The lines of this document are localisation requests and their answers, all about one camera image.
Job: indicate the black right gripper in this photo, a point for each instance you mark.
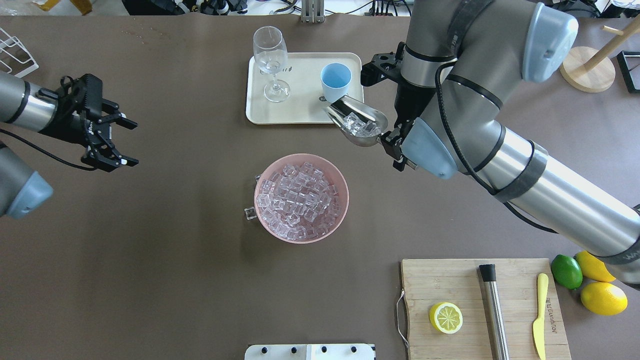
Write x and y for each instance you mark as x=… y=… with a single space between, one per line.
x=406 y=106

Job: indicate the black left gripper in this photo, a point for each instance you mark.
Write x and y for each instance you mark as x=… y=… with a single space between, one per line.
x=67 y=126

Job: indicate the silver metal ice scoop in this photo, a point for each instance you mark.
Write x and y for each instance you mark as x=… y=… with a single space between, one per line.
x=338 y=110

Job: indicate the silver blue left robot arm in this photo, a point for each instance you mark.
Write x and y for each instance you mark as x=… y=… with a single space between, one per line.
x=31 y=107

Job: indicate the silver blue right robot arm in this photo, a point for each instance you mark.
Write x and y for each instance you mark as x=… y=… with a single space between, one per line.
x=461 y=61

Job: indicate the light blue cup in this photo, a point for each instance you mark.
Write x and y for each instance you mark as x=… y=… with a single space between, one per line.
x=335 y=81

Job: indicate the clear ice cubes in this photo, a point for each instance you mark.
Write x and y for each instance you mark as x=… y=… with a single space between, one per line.
x=299 y=200

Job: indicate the stray clear ice cube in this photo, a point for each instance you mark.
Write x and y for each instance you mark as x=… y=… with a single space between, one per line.
x=250 y=213

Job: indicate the wooden cup tree stand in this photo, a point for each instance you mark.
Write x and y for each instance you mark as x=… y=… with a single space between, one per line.
x=591 y=70

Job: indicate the cream serving tray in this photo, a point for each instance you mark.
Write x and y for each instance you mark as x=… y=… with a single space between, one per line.
x=306 y=103

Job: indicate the pink bowl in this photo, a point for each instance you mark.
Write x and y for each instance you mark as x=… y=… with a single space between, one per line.
x=301 y=198

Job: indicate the clear wine glass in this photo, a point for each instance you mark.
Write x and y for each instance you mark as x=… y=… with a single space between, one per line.
x=271 y=56

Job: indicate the bamboo cutting board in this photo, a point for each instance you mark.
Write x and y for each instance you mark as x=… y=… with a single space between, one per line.
x=427 y=282

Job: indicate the yellow half lemon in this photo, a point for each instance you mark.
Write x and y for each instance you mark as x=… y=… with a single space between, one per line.
x=446 y=317

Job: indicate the green lime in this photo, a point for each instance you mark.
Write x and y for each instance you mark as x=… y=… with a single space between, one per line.
x=566 y=272

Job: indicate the silver black muddler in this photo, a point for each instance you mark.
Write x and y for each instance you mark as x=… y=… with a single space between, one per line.
x=496 y=321

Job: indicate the yellow lemon beside lime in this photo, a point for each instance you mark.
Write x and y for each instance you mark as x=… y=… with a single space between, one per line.
x=593 y=268

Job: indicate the yellow plastic knife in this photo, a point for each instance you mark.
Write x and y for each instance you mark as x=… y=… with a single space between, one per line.
x=539 y=323

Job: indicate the yellow lemon near edge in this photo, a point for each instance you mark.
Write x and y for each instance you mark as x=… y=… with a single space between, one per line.
x=604 y=298

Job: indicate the white wire cup rack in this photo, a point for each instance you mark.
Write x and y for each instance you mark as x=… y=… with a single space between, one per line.
x=15 y=58

